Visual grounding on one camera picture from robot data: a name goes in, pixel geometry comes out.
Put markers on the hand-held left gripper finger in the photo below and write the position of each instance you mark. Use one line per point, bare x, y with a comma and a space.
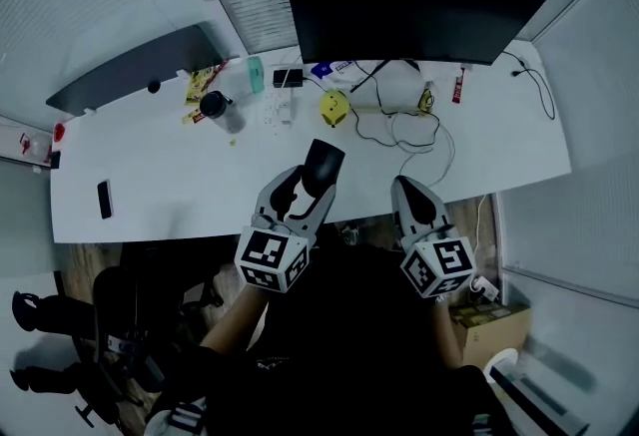
319, 214
267, 202

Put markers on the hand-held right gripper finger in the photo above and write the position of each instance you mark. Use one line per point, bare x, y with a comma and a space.
401, 214
442, 217

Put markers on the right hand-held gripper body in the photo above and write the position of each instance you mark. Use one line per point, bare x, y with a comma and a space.
439, 264

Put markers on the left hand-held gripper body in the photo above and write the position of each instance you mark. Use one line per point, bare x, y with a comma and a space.
269, 257

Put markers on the black computer mouse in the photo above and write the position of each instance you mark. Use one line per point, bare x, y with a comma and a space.
323, 164

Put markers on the person's right forearm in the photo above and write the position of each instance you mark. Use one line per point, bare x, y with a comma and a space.
449, 334

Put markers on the person's left forearm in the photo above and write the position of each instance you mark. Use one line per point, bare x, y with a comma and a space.
232, 324

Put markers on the person's shoe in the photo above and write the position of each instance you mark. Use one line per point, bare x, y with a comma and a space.
351, 233

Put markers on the white floor power strip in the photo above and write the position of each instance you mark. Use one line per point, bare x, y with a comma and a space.
484, 288

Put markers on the brown cardboard box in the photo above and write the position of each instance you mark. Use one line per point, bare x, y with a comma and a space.
494, 334

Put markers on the white desk power strip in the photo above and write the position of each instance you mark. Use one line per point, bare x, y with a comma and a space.
279, 107

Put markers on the black office chair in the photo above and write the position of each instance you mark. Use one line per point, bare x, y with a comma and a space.
115, 324
50, 314
170, 274

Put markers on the dark-lidded clear water bottle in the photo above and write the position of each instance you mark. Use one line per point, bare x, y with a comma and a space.
219, 110

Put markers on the yellow round face toy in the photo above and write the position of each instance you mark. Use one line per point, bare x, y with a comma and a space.
334, 107

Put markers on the yellow measuring tape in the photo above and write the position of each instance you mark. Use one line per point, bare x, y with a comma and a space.
426, 101

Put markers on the person's black clothing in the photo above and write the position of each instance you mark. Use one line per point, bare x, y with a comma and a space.
349, 349

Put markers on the black power adapter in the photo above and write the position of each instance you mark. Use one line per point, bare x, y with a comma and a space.
288, 78

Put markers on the mint green case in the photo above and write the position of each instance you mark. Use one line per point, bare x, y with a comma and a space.
255, 75

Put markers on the red stick packet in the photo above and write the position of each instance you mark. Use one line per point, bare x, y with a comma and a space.
458, 87

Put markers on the yellow snack packet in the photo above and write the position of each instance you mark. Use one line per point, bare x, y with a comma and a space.
197, 85

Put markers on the blue and white card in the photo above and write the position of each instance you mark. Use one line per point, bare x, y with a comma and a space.
322, 70

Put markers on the black smartphone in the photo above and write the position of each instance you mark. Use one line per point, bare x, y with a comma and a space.
105, 199

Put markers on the black round knob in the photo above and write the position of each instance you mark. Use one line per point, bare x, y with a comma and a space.
154, 86

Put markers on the white tower fan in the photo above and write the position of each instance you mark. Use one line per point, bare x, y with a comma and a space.
529, 399

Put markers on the dark grey divider panel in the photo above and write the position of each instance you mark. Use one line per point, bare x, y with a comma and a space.
125, 70

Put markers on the black computer monitor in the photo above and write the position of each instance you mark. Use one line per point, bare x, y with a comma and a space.
409, 10

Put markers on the small red object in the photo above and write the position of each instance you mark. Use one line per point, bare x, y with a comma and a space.
59, 132

